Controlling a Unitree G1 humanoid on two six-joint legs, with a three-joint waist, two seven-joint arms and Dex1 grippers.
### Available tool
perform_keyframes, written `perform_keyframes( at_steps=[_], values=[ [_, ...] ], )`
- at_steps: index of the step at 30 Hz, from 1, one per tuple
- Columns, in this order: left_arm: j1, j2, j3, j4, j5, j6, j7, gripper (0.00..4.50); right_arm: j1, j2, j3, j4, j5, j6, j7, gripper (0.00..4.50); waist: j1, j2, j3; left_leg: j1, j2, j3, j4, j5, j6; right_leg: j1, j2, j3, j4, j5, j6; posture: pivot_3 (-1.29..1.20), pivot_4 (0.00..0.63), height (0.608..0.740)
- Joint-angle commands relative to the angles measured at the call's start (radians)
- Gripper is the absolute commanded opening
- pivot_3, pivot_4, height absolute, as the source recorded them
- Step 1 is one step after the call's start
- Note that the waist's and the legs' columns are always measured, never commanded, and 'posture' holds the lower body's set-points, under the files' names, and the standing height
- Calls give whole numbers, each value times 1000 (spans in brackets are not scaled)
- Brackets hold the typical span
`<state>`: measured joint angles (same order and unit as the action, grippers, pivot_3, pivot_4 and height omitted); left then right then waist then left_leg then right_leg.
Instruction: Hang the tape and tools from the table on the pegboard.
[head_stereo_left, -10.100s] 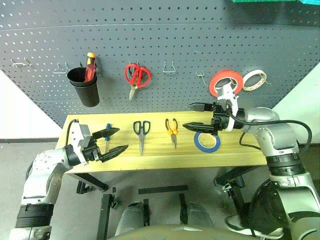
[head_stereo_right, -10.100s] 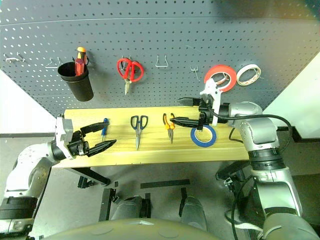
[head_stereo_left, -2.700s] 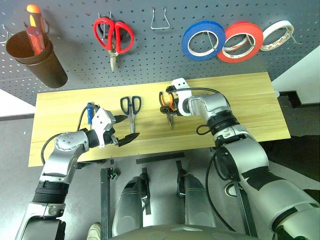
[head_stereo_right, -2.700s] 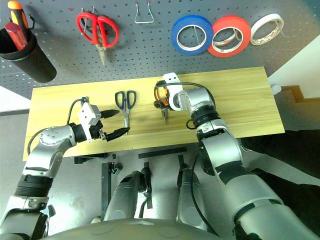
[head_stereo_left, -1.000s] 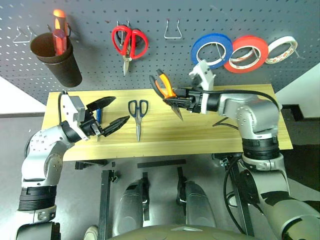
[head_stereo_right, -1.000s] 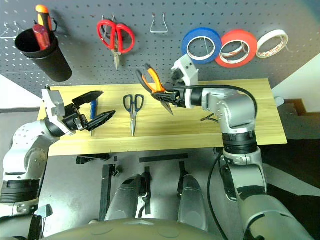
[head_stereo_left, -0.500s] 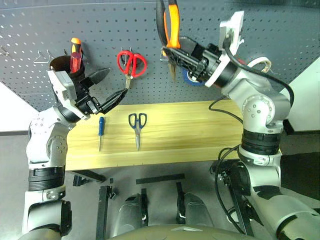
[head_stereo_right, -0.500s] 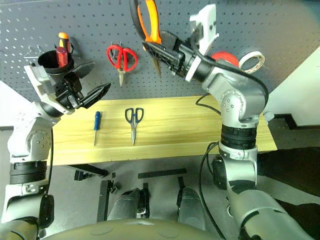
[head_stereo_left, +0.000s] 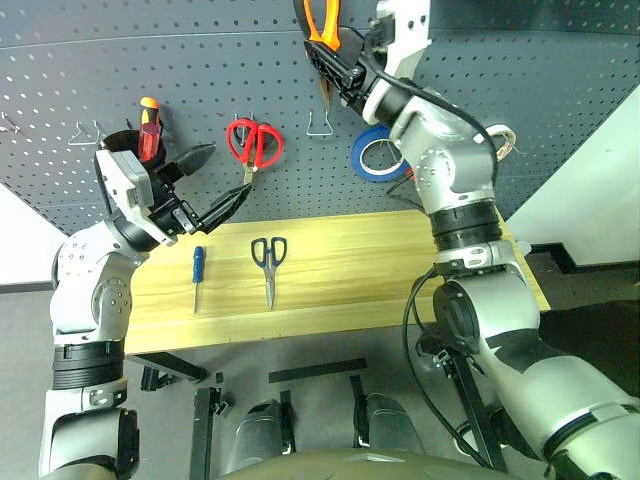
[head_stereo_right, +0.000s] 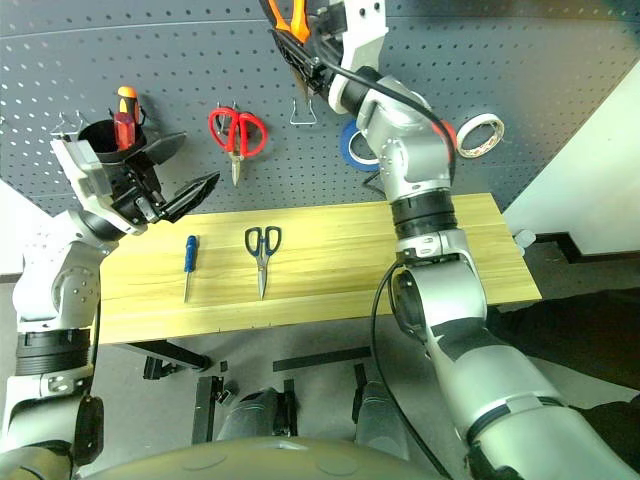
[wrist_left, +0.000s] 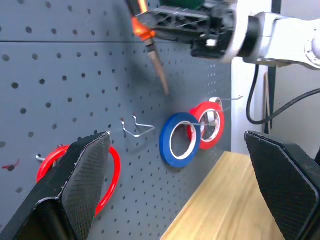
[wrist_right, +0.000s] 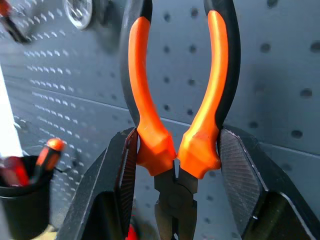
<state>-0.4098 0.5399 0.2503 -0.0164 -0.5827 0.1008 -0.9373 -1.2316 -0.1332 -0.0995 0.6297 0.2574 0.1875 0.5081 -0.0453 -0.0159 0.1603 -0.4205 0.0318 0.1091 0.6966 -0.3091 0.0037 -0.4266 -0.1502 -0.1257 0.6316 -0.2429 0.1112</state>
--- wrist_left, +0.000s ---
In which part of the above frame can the dark green object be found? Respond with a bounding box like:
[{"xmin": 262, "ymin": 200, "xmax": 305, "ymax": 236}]
[{"xmin": 163, "ymin": 0, "xmax": 204, "ymax": 11}]

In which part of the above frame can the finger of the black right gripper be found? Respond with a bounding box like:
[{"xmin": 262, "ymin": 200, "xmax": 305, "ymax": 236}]
[
  {"xmin": 152, "ymin": 28, "xmax": 201, "ymax": 46},
  {"xmin": 134, "ymin": 6, "xmax": 212, "ymax": 33}
]

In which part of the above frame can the white tape roll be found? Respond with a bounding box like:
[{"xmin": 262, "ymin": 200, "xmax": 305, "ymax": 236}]
[{"xmin": 199, "ymin": 97, "xmax": 223, "ymax": 137}]

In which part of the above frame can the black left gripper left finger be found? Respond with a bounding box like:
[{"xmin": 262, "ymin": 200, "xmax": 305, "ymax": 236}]
[{"xmin": 0, "ymin": 131, "xmax": 112, "ymax": 240}]

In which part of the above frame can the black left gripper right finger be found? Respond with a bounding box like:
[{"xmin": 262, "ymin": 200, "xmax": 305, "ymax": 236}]
[{"xmin": 243, "ymin": 130, "xmax": 320, "ymax": 240}]

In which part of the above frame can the red tape roll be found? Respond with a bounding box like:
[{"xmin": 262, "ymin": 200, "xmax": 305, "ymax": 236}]
[{"xmin": 187, "ymin": 100, "xmax": 226, "ymax": 151}]

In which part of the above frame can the red ring handle tool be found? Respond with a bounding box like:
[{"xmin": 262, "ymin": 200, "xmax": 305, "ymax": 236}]
[{"xmin": 36, "ymin": 144, "xmax": 122, "ymax": 217}]

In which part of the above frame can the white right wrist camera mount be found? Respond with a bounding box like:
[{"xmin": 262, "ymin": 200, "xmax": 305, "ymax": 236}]
[{"xmin": 219, "ymin": 0, "xmax": 251, "ymax": 65}]

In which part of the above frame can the blue tape roll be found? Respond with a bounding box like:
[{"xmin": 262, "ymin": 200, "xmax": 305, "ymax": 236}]
[{"xmin": 159, "ymin": 112, "xmax": 202, "ymax": 169}]

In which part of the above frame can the orange and black screwdriver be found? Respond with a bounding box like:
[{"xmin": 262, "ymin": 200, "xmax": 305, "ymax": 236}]
[{"xmin": 126, "ymin": 0, "xmax": 171, "ymax": 97}]

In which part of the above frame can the metal double pegboard hook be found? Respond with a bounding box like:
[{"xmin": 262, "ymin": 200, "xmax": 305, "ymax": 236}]
[{"xmin": 119, "ymin": 112, "xmax": 156, "ymax": 139}]

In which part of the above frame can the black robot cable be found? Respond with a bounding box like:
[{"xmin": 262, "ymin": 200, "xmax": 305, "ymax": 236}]
[{"xmin": 246, "ymin": 63, "xmax": 320, "ymax": 125}]

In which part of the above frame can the red zip tie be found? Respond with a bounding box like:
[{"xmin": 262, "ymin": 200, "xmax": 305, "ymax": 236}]
[{"xmin": 1, "ymin": 159, "xmax": 21, "ymax": 172}]

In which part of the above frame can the black vertical post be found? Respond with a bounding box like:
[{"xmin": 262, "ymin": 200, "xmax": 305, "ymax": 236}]
[{"xmin": 267, "ymin": 0, "xmax": 283, "ymax": 136}]

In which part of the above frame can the grey pegboard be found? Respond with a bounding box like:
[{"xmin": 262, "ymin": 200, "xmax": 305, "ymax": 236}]
[{"xmin": 0, "ymin": 0, "xmax": 234, "ymax": 240}]

